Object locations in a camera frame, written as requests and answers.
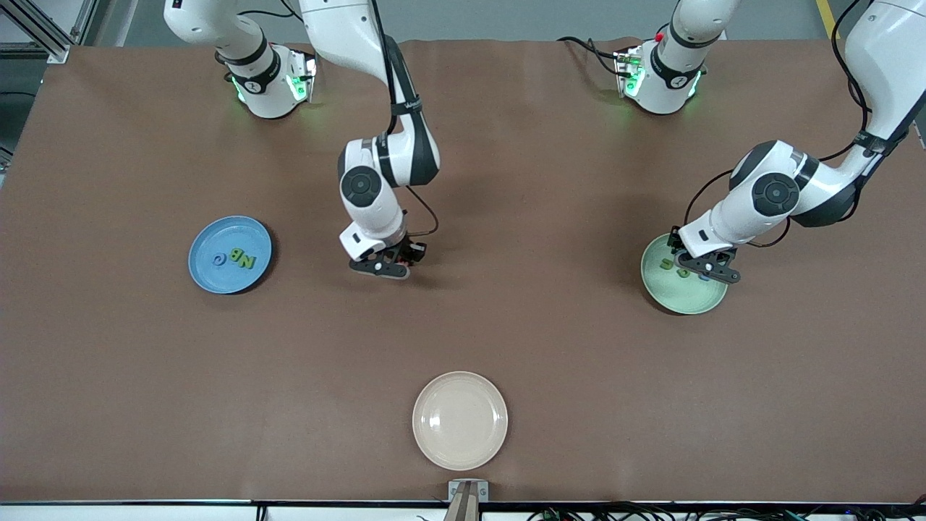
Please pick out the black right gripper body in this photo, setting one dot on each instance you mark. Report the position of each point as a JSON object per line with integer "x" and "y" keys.
{"x": 402, "y": 250}

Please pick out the green foam u-shaped letter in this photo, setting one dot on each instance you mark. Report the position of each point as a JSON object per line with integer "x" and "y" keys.
{"x": 670, "y": 265}

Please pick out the green foam letter N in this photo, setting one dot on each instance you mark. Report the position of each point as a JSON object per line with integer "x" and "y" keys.
{"x": 248, "y": 261}

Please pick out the green foam letter B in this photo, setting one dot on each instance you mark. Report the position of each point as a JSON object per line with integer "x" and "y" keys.
{"x": 235, "y": 255}

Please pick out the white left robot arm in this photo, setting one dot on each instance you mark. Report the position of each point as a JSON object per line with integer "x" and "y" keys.
{"x": 731, "y": 221}

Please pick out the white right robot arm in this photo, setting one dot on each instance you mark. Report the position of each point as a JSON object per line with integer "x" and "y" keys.
{"x": 383, "y": 213}

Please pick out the green plate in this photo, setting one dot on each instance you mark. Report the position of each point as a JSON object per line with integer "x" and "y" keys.
{"x": 680, "y": 300}

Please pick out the cream plate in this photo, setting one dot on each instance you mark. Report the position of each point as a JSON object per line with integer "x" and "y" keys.
{"x": 460, "y": 420}

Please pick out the blue plate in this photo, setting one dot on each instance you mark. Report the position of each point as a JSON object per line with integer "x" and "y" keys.
{"x": 217, "y": 278}

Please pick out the brown table mat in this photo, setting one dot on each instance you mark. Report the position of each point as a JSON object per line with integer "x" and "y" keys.
{"x": 463, "y": 181}

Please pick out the tan upright bar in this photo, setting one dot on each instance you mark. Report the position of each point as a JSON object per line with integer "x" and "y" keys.
{"x": 463, "y": 506}

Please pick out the grey metal clamp bracket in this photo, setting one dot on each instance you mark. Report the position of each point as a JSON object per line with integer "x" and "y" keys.
{"x": 454, "y": 492}

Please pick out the aluminium frame profile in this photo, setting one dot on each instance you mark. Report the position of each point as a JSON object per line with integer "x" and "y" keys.
{"x": 58, "y": 52}

